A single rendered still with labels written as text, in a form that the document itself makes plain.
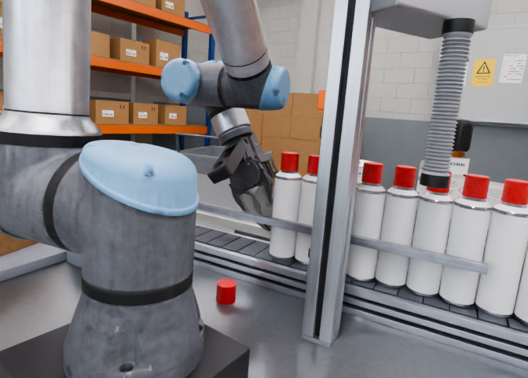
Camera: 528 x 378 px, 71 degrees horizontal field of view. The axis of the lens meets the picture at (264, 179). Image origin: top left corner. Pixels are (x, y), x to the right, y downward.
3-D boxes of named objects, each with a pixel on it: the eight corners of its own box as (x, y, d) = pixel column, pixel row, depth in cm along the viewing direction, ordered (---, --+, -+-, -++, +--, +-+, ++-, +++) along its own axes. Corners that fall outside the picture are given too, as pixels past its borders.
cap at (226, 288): (225, 306, 62) (226, 288, 62) (211, 299, 65) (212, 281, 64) (240, 300, 65) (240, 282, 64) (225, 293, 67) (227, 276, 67)
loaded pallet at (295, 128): (340, 209, 481) (353, 99, 457) (316, 223, 410) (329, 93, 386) (261, 193, 540) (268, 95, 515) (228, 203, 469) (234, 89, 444)
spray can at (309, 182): (320, 256, 74) (330, 155, 71) (321, 266, 69) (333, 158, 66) (294, 254, 75) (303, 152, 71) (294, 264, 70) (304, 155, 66)
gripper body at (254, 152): (282, 177, 79) (261, 126, 80) (263, 182, 72) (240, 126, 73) (254, 190, 83) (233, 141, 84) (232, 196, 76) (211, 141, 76)
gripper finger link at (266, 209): (292, 220, 78) (276, 179, 78) (280, 227, 72) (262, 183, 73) (280, 225, 79) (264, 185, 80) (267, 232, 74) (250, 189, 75)
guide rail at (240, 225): (478, 287, 62) (480, 275, 62) (478, 289, 61) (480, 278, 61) (66, 187, 111) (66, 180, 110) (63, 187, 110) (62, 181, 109)
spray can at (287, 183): (299, 255, 74) (309, 153, 71) (286, 262, 70) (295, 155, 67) (277, 248, 77) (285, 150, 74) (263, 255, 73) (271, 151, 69)
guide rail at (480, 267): (485, 272, 55) (488, 263, 55) (486, 275, 54) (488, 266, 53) (41, 172, 103) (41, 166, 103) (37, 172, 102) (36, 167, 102)
